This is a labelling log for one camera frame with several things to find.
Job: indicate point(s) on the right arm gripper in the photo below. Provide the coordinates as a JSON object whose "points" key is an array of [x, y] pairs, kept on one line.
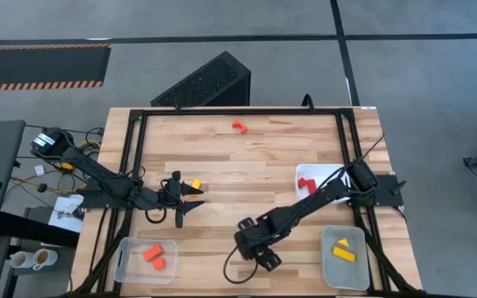
{"points": [[251, 244]]}

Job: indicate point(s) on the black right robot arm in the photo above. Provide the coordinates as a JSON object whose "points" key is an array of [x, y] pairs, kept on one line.
{"points": [[313, 198]]}

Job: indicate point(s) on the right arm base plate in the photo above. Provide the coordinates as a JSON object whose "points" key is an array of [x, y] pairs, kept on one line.
{"points": [[387, 190]]}

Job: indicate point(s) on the red cube block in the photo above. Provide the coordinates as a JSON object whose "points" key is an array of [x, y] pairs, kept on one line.
{"points": [[159, 264]]}

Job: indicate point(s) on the white printed paper sheet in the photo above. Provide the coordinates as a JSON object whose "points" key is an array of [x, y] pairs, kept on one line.
{"points": [[66, 215]]}

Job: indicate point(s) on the grey right plastic bin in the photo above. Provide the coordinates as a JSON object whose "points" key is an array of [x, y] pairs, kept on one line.
{"points": [[346, 275]]}

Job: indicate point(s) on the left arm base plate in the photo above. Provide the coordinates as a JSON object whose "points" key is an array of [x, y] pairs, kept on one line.
{"points": [[93, 200]]}

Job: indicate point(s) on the yellow cylinder block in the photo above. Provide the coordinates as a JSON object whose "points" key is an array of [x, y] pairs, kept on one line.
{"points": [[196, 184]]}

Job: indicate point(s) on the large red rectangular block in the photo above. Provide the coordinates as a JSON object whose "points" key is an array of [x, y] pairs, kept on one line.
{"points": [[311, 187]]}

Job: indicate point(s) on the red arch block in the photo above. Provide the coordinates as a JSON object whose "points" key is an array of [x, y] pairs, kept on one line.
{"points": [[239, 126]]}

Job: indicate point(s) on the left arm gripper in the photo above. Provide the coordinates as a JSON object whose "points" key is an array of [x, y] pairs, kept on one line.
{"points": [[172, 194]]}

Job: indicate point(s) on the clear plastic bin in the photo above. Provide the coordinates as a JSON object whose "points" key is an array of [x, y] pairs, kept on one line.
{"points": [[131, 269]]}

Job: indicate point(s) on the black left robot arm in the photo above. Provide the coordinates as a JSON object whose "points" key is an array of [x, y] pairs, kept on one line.
{"points": [[93, 169]]}

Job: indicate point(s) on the yellow triangular prism block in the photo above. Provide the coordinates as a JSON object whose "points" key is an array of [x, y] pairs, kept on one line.
{"points": [[343, 243]]}

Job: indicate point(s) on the white plastic bin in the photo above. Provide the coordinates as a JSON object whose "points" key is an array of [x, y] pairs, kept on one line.
{"points": [[325, 174]]}

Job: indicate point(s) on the black hazard-striped floor mat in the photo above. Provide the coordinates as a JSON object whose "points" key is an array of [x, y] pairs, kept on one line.
{"points": [[39, 66]]}

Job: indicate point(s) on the small red block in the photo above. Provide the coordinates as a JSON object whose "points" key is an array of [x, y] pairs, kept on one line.
{"points": [[302, 182]]}

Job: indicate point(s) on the yellow bar block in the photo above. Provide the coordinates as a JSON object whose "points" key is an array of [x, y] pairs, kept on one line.
{"points": [[343, 254]]}

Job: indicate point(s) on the black aluminium table frame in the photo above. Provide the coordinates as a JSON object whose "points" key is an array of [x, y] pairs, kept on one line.
{"points": [[242, 112]]}

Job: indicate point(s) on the red bar block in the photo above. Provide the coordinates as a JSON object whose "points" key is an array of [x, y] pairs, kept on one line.
{"points": [[152, 252]]}

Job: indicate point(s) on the black perforated computer case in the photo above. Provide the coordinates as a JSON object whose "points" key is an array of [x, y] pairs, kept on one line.
{"points": [[205, 85]]}

